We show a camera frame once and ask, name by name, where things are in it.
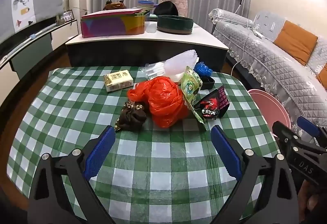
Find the orange cushion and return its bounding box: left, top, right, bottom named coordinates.
left=273, top=20, right=319, bottom=66
left=315, top=63, right=327, bottom=86

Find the clear plastic container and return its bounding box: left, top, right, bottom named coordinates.
left=144, top=21, right=157, bottom=34

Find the red plastic bag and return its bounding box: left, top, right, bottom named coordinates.
left=127, top=76, right=191, bottom=128

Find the blue plastic cover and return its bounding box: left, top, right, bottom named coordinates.
left=194, top=62, right=214, bottom=77

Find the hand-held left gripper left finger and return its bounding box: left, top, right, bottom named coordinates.
left=28, top=125, right=116, bottom=224

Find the pink plastic bin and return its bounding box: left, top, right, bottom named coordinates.
left=248, top=89, right=292, bottom=137

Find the black hat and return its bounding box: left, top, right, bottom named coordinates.
left=153, top=1, right=179, bottom=17

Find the brown teapot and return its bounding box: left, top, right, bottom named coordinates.
left=103, top=0, right=127, bottom=11

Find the pink fabric basket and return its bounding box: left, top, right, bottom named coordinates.
left=159, top=0, right=188, bottom=18

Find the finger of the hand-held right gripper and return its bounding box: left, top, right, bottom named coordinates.
left=272, top=121, right=304, bottom=156
left=297, top=116, right=327, bottom=149

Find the small photo frame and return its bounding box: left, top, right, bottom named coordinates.
left=61, top=10, right=75, bottom=22

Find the black red snack packet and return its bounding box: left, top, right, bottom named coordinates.
left=193, top=85, right=230, bottom=120

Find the white power cable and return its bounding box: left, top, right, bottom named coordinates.
left=230, top=13, right=258, bottom=75

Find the green snack packet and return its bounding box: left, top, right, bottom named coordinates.
left=180, top=66, right=207, bottom=132

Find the television cabinet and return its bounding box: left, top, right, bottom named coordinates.
left=0, top=18, right=80, bottom=81

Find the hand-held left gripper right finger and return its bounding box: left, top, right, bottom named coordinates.
left=209, top=125, right=299, bottom=224

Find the white top coffee table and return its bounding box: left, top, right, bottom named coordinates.
left=65, top=21, right=229, bottom=72

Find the television with grey cover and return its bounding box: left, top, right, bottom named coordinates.
left=0, top=0, right=64, bottom=43

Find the grey quilted sofa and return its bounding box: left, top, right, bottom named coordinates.
left=208, top=8, right=327, bottom=143

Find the green checked tablecloth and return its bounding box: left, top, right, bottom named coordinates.
left=6, top=65, right=281, bottom=224

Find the stack of coloured bowls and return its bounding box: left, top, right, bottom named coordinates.
left=137, top=0, right=156, bottom=12

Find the brown wrapper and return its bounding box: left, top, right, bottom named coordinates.
left=114, top=101, right=147, bottom=132

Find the clear plastic packaging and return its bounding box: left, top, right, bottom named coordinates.
left=142, top=62, right=169, bottom=80

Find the colourful tin box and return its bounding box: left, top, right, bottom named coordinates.
left=80, top=8, right=151, bottom=38

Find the dark green round box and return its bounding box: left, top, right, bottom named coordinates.
left=157, top=15, right=195, bottom=35

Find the person's right hand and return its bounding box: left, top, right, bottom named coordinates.
left=298, top=180, right=327, bottom=224

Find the cream tissue pack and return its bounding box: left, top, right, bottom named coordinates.
left=103, top=70, right=134, bottom=93

